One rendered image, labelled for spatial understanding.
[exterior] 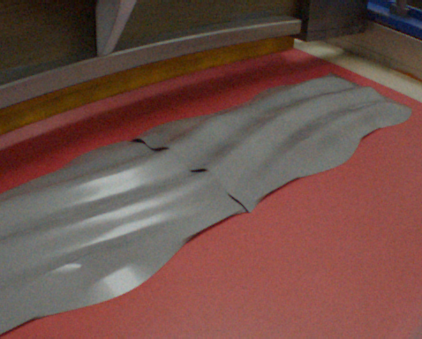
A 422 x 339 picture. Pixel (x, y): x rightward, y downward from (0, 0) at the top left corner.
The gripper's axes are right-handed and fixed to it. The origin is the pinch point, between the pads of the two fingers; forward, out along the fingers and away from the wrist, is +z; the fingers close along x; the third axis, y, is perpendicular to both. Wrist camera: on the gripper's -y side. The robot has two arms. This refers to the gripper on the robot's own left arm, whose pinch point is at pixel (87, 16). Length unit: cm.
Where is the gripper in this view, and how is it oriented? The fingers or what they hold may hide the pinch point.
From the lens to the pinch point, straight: 24.7
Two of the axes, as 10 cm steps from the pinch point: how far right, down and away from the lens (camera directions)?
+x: 7.3, 4.0, -5.6
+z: -0.9, 8.6, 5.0
